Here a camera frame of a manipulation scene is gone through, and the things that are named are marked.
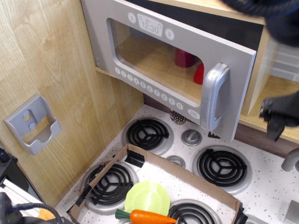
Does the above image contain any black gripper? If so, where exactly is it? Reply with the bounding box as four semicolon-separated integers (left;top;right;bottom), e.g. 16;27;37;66
259;91;299;141

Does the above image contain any silver microwave door handle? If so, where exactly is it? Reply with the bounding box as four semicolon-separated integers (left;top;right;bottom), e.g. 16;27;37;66
200;63;230;131

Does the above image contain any grey toy microwave door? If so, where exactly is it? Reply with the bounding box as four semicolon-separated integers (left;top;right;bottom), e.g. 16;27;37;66
81;0;256;141

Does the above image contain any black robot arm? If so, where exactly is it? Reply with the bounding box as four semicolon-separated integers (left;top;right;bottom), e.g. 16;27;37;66
224;0;299;141

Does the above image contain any grey toy faucet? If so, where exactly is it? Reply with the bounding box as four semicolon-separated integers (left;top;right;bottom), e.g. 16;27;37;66
281;148;299;172

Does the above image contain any orange toy spatula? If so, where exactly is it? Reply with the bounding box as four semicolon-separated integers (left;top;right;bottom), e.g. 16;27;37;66
208;132;220;139

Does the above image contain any black burner back right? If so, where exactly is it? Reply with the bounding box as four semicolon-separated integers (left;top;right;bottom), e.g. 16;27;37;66
192;145;252;196

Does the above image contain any grey stove knob upper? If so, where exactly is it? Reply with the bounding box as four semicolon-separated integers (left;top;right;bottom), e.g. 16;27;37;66
181;130;202;146

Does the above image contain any grey stove knob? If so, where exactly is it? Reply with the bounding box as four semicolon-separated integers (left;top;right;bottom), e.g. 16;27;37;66
181;130;202;146
166;155;185;168

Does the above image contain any red toy pepper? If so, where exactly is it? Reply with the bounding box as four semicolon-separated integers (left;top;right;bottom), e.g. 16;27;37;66
193;64;205;85

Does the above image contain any toy metal strainer spoon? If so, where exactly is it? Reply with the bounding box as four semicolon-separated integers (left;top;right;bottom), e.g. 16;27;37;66
170;110;186;125

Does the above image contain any grey stove knob lower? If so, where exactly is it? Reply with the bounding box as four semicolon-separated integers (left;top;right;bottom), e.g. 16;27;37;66
166;155;185;168

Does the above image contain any dark red toy vegetable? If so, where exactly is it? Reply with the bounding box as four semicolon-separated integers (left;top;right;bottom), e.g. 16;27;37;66
175;49;196;68

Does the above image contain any black burner front right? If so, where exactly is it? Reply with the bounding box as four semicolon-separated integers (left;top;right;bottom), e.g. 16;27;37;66
168;199;221;224

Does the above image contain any brown cardboard tray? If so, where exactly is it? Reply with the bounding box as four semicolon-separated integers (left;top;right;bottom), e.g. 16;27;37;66
67;144;248;224

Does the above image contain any light green toy plate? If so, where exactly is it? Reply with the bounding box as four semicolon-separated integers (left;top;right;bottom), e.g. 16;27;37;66
124;181;170;216

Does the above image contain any orange toy carrot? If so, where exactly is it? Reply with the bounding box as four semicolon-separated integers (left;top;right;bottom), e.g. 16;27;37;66
115;209;177;224

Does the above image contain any black burner front left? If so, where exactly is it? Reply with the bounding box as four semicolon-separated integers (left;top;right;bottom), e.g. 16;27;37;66
85;161;139;215

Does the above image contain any grey wall phone holder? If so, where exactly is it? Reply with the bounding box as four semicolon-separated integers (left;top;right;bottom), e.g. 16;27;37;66
4;94;62;155

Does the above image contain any black braided cable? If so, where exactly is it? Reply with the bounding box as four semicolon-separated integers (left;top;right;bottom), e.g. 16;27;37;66
11;202;63;224

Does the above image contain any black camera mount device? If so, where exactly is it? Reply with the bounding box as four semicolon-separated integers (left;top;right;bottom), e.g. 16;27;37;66
0;148;29;191

